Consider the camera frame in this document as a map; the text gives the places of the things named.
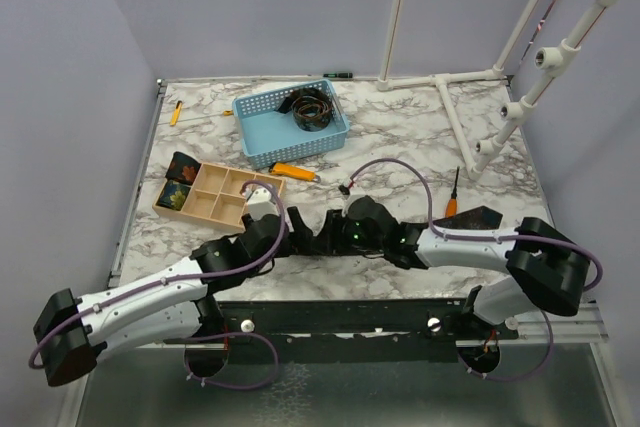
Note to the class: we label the black mounting rail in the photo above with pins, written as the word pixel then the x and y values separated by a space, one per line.
pixel 346 331

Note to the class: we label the white PVC pipe frame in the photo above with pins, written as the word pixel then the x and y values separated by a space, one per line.
pixel 474 162

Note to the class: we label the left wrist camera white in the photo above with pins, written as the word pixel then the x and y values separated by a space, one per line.
pixel 260 203

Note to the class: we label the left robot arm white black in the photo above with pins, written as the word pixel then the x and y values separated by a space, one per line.
pixel 73 334

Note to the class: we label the green black marker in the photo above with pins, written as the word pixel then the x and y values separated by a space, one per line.
pixel 338 75

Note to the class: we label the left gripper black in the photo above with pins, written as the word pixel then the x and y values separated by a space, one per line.
pixel 302 236

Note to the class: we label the orange utility knife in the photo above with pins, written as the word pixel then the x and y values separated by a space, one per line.
pixel 297 173

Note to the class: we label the wooden compartment tray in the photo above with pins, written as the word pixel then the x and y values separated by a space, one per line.
pixel 215 199

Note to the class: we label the rolled blue yellow-leaf tie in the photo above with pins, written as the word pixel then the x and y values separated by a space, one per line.
pixel 173 195

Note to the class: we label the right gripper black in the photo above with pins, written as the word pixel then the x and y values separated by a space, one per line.
pixel 331 240

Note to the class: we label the orange handle screwdriver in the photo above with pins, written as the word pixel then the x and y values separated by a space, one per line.
pixel 452 205

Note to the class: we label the blue perforated plastic basket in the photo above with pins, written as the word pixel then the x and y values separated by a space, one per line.
pixel 268 137

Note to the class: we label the rolled dark red-leaf tie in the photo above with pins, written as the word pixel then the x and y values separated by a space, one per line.
pixel 182 168

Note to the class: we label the white PVC pipe rack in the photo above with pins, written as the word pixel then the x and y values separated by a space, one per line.
pixel 552 62

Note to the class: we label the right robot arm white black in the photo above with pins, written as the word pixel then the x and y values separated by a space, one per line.
pixel 543 270

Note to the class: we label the brown blue floral tie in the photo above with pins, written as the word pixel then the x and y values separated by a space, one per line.
pixel 479 218

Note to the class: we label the rolled black orange tie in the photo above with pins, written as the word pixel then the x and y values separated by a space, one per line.
pixel 311 109

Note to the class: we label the small yellow utility knife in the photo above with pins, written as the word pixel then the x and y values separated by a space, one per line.
pixel 176 114

